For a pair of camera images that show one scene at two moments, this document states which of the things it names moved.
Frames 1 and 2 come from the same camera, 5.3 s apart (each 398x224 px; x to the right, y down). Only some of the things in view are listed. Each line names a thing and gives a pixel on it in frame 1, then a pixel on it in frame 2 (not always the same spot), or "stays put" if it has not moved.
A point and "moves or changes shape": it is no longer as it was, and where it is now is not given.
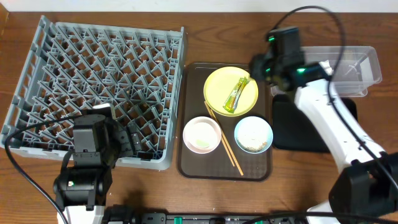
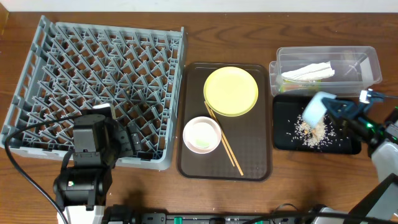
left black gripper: (125, 141) stays put
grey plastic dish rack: (71, 66) stays put
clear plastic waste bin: (357, 67) stays put
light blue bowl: (254, 134) moves or changes shape
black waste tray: (293, 130) stays put
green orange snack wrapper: (232, 97) moves or changes shape
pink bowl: (202, 135) stays put
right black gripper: (255, 66) -> (347, 112)
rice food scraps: (248, 149) -> (317, 137)
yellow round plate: (219, 84) stays put
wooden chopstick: (224, 139) stays put
